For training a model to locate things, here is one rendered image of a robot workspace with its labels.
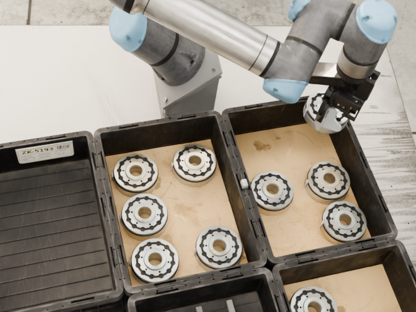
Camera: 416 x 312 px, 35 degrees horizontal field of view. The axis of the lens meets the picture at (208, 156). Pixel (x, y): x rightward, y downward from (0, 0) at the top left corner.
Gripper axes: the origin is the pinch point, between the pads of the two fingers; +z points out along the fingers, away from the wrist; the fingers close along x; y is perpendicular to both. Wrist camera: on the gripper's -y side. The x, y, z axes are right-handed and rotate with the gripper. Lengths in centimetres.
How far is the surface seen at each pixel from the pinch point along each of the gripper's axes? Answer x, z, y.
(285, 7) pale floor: 123, 100, -50
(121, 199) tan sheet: -34.9, 16.8, -30.2
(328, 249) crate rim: -24.6, 6.4, 15.6
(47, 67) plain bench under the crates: -7, 30, -75
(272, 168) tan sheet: -7.7, 16.5, -5.0
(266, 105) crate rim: 0.6, 6.6, -13.1
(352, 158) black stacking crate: 1.6, 9.9, 10.5
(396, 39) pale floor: 136, 99, 1
